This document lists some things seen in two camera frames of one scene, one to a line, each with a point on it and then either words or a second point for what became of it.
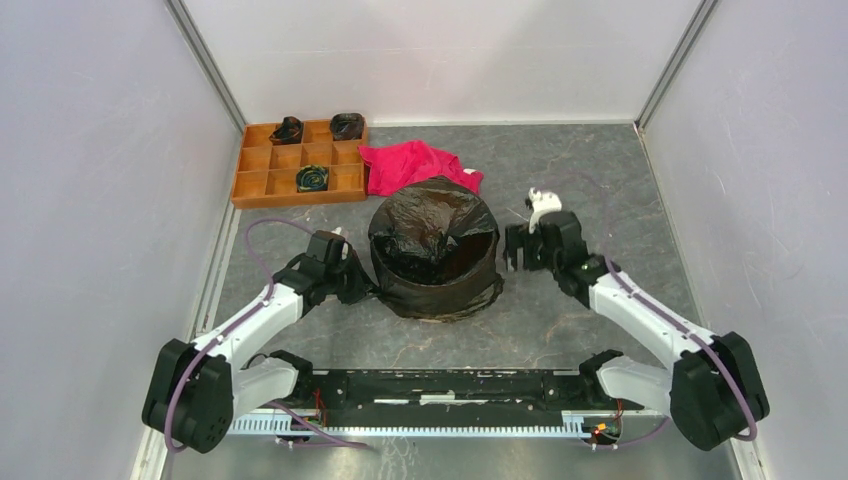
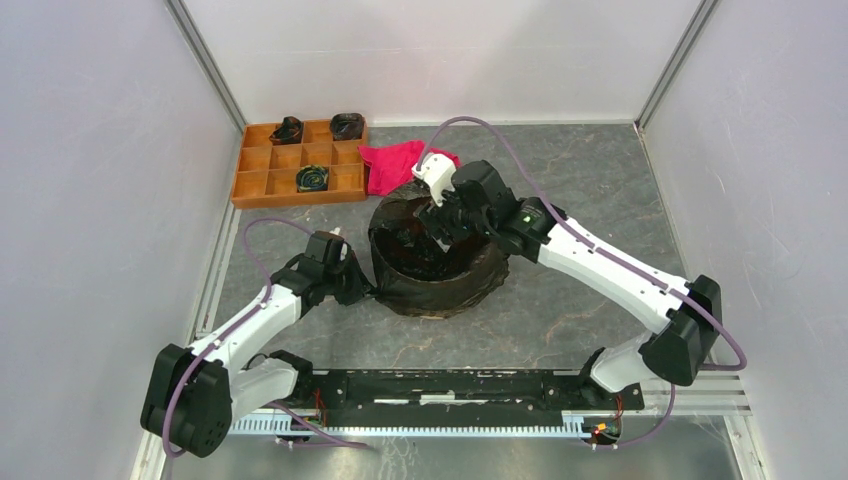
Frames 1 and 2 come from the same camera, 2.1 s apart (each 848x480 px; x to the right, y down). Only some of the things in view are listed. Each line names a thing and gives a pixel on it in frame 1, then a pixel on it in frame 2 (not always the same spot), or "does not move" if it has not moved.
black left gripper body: (346, 279) does not move
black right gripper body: (533, 249) -> (455, 219)
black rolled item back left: (290, 131) does not move
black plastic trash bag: (435, 250) does not move
